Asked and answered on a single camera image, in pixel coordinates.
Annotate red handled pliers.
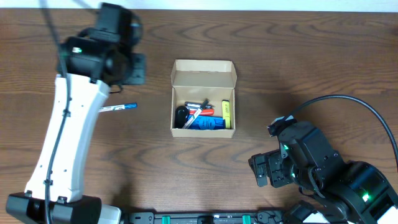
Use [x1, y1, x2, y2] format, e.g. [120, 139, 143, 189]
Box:
[185, 102, 215, 116]

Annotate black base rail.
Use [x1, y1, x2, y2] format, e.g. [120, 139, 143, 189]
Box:
[102, 205, 330, 224]

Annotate blue capped white marker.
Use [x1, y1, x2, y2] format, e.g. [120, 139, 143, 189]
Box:
[99, 103, 137, 113]

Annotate black capped white marker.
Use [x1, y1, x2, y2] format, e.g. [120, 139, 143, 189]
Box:
[183, 99, 209, 129]

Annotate blue plastic tool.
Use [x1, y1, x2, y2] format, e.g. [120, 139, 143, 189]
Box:
[189, 116, 226, 130]

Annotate cardboard box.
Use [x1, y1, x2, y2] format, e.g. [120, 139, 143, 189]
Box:
[170, 59, 237, 138]

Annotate black correction tape dispenser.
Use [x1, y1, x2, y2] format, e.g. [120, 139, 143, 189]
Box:
[174, 106, 190, 129]

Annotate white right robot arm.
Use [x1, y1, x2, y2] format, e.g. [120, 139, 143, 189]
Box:
[248, 150, 397, 223]

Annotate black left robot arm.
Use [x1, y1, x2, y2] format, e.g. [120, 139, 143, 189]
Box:
[6, 35, 142, 223]

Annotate yellow highlighter pen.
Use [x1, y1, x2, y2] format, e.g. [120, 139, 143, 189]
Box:
[221, 100, 231, 129]

